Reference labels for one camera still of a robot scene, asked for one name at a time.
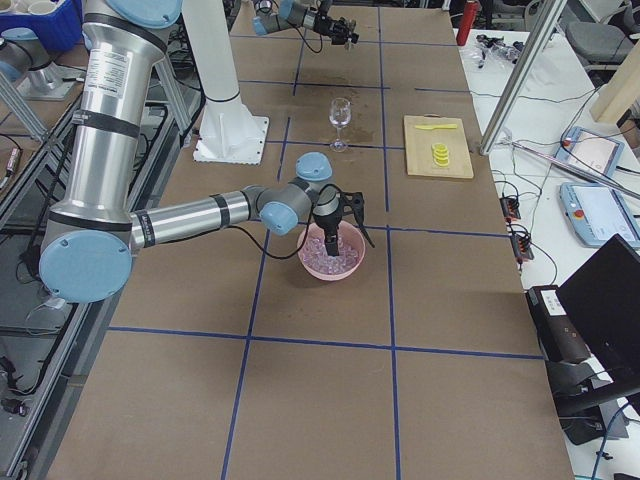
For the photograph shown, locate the wooden upright plank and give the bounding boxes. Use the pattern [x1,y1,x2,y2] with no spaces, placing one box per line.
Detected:
[590,43,640,124]

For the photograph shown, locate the near blue teach pendant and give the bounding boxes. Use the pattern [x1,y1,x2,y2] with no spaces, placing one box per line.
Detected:
[559,182,639,249]

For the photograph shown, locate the clear wine glass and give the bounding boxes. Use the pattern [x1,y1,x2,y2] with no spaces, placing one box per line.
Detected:
[329,98,351,152]

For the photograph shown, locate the red thermos bottle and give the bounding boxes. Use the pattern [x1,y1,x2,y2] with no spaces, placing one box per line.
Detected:
[456,0,479,46]

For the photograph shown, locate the grey office chair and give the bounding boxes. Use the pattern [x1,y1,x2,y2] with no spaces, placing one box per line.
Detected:
[565,1,639,72]

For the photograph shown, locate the clear plastic bag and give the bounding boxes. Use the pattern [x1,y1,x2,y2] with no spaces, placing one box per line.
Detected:
[469,34,525,69]

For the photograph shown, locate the pink bowl of ice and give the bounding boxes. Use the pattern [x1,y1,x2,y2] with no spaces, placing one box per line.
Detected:
[298,221,366,281]

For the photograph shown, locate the black box device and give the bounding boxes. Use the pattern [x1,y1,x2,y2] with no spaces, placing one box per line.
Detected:
[525,285,590,364]

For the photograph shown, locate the blue teach pendant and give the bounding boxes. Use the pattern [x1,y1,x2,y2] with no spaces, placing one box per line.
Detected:
[555,126,624,176]
[559,182,639,249]

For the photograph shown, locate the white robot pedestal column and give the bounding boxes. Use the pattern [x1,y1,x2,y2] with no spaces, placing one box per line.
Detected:
[182,0,269,165]

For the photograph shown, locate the bamboo cutting board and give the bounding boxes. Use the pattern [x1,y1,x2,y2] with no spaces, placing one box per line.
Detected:
[403,115,474,180]

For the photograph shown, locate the far blue teach pendant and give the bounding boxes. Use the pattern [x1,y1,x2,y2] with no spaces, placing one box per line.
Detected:
[555,126,624,176]

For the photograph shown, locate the yellow lemon slices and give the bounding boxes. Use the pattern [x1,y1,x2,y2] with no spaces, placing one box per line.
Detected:
[431,143,450,168]

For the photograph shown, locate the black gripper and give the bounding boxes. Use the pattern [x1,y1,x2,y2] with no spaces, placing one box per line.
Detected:
[312,193,344,257]
[314,15,359,45]

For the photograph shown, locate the metal rod with green clip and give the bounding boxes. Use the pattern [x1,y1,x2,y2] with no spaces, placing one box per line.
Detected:
[497,138,640,196]

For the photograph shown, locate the yellow plastic knife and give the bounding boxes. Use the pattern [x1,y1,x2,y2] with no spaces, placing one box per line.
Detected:
[414,123,458,131]

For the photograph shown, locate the blue storage bin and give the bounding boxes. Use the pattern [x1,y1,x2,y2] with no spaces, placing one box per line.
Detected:
[1,1,83,52]

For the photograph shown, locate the aluminium frame post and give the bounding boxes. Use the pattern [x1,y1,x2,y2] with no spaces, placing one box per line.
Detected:
[479,0,567,156]

